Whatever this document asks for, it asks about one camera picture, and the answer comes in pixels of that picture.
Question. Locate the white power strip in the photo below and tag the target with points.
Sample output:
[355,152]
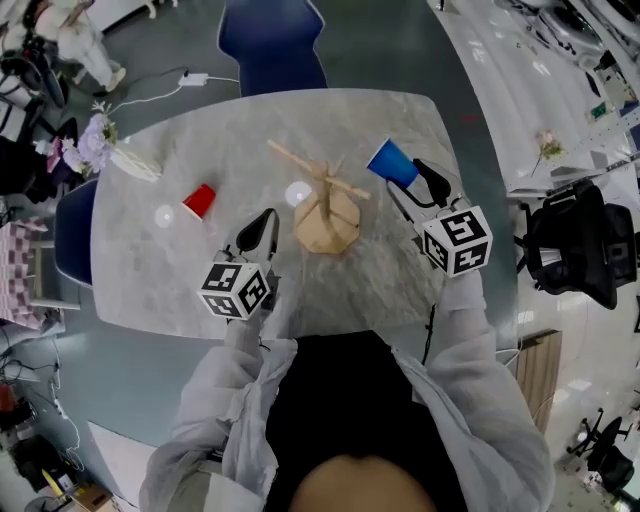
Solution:
[194,79]

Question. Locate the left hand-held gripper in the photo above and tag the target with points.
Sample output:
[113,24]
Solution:
[232,285]

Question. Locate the pink checkered tablecloth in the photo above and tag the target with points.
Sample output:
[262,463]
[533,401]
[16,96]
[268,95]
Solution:
[17,272]

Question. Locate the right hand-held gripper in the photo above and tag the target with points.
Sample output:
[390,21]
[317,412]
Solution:
[457,240]

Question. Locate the blue upholstered chair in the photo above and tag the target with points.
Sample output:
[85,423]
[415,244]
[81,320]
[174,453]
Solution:
[272,45]
[75,235]

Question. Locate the person's torso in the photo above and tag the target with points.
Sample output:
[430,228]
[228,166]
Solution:
[350,400]

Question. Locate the dried flower sprig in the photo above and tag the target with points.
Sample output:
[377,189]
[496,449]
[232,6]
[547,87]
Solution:
[547,147]

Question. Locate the wooden slatted board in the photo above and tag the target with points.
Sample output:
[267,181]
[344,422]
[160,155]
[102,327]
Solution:
[537,375]

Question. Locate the blue plastic cup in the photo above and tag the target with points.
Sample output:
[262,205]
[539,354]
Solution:
[392,162]

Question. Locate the person's right forearm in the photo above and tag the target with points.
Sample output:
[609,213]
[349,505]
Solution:
[470,350]

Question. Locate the white ribbed vase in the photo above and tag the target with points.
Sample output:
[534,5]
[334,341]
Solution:
[137,165]

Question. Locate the red plastic cup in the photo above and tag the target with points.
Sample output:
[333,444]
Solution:
[200,200]

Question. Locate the purple flower bouquet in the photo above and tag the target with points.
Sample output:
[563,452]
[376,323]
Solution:
[92,142]

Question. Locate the black swivel chair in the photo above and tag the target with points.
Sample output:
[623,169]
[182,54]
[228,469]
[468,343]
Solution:
[605,445]

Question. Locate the person's head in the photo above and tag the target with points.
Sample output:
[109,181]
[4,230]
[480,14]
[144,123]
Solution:
[365,485]

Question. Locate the cardboard box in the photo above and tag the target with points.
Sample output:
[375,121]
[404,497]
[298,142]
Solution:
[92,500]

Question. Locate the black mesh office chair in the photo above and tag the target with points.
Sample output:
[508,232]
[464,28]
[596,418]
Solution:
[580,240]

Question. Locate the person's left forearm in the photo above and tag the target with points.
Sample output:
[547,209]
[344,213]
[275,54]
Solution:
[225,380]

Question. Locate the wooden tree cup holder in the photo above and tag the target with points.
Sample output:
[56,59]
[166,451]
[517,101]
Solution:
[325,225]

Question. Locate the white metal shelving rack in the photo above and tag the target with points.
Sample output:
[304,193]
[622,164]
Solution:
[540,75]

